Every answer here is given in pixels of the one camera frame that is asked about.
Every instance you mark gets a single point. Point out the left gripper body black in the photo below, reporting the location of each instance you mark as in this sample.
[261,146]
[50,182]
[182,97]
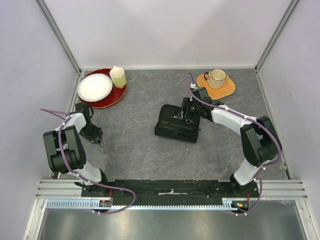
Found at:
[90,132]

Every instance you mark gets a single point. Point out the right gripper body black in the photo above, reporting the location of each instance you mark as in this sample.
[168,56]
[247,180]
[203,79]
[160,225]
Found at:
[192,111]

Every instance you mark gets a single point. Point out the silver scissors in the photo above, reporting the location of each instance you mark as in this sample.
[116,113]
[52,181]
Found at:
[103,144]
[182,118]

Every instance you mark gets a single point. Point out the black zipper tool case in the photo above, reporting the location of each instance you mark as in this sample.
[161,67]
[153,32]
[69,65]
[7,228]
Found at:
[168,127]

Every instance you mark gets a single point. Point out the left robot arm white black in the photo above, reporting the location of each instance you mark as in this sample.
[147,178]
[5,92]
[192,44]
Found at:
[66,154]

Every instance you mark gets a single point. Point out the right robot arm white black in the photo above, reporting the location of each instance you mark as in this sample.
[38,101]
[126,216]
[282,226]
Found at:
[259,140]

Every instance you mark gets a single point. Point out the orange woven coaster mat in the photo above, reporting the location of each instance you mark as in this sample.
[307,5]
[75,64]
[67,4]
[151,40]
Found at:
[227,89]

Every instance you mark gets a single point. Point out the white paper plate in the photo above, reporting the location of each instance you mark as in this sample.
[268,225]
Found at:
[94,87]

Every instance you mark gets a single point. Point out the red round tray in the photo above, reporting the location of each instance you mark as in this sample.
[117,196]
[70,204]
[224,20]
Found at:
[114,96]

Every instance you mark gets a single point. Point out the pale yellow cup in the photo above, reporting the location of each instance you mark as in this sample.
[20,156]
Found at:
[118,77]

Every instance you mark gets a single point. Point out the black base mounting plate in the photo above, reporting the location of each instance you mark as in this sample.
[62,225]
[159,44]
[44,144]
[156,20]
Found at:
[185,192]

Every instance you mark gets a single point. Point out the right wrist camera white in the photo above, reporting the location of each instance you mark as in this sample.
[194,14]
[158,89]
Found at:
[193,86]

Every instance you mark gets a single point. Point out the cream mug black handle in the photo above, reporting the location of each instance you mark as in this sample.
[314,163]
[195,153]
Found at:
[215,78]

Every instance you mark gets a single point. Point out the grey slotted cable duct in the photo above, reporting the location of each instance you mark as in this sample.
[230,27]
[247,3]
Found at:
[90,204]

